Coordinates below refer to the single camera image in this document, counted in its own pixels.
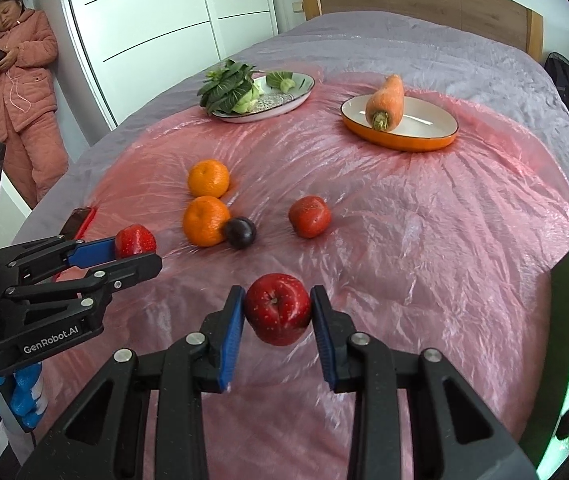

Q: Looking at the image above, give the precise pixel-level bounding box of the small bok choy piece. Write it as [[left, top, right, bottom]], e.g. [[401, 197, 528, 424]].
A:
[[266, 70, 296, 93]]

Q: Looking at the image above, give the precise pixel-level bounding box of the white wardrobe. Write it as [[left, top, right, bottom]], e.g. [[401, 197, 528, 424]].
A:
[[63, 0, 278, 128]]

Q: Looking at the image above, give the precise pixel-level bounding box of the wooden headboard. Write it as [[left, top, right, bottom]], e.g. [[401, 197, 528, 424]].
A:
[[303, 0, 543, 62]]

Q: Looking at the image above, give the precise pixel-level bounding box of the black backpack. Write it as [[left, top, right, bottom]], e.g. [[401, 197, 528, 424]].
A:
[[543, 52, 569, 110]]

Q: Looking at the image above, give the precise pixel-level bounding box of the orange oval dish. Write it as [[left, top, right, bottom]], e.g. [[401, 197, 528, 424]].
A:
[[341, 94, 459, 153]]

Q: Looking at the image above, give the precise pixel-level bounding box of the orange mandarin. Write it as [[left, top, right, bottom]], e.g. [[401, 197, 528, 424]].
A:
[[187, 159, 230, 198], [182, 196, 231, 247]]

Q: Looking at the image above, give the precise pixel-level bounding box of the patterned white plate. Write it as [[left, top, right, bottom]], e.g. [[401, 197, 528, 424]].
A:
[[213, 72, 316, 124]]

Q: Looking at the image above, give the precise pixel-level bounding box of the carrot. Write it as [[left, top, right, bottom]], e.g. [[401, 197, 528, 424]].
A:
[[365, 74, 405, 132]]

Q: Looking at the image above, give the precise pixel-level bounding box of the blue white gloved left hand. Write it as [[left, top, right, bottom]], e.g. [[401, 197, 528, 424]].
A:
[[0, 363, 48, 430]]

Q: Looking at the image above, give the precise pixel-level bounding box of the phone in red case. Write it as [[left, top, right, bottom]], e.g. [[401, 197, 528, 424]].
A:
[[59, 207, 97, 240]]

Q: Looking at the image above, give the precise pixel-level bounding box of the red apple top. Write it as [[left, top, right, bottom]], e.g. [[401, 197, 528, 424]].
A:
[[289, 195, 332, 238]]

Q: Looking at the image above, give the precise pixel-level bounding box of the green bok choy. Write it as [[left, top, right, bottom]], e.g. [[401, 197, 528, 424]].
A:
[[196, 58, 260, 115]]

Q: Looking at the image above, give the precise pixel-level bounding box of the purple bed sheet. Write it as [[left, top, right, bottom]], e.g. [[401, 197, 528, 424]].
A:
[[14, 11, 569, 242]]

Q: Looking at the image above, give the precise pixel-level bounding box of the orange mandarin back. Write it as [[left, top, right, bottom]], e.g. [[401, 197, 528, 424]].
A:
[[187, 159, 230, 198]]

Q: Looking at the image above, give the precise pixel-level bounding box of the pink plastic sheet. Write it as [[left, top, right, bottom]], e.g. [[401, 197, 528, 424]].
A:
[[34, 70, 569, 480]]

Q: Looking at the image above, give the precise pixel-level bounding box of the person in pink pajamas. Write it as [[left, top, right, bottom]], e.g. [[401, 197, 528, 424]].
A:
[[0, 0, 68, 208]]

